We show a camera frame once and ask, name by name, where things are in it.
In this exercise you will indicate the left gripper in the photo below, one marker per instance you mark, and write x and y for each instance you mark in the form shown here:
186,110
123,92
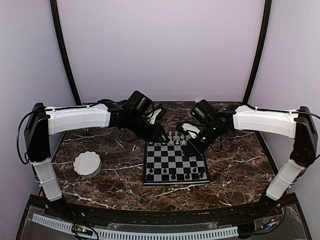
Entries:
155,134

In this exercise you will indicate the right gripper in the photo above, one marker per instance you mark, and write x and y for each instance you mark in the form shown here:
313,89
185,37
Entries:
197,149

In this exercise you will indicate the black white chessboard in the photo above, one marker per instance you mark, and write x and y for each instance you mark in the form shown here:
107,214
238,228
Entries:
168,165

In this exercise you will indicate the black corner piece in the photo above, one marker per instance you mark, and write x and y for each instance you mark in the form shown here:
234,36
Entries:
149,177

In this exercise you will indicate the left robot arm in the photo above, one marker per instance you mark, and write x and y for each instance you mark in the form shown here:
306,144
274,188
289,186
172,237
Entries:
36,127

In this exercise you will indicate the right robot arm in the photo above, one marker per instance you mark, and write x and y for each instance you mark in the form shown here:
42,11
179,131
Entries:
290,136

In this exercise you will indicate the white king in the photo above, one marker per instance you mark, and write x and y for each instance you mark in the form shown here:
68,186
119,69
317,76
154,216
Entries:
170,136

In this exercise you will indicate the white queen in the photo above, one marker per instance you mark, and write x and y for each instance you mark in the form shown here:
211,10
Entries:
176,136

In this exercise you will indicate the white scalloped bowl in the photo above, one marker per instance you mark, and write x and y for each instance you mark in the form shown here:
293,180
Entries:
87,164

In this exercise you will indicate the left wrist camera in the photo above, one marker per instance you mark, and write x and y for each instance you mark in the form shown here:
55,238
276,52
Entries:
138,103

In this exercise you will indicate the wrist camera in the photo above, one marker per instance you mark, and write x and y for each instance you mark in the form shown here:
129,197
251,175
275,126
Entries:
203,112
138,103

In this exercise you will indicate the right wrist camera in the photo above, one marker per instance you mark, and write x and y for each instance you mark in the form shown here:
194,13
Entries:
203,112

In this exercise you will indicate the white perforated cable tray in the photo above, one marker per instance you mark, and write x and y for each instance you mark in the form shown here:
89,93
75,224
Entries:
117,231

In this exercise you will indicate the black front rail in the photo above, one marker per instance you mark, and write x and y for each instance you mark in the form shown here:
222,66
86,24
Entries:
96,216

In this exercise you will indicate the right black frame post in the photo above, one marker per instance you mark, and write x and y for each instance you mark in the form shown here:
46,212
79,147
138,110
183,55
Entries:
259,51

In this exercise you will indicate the black frame post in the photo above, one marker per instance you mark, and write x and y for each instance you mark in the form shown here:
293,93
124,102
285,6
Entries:
63,51
259,51

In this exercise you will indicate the left black frame post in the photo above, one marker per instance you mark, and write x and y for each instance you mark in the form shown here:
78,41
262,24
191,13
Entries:
63,51

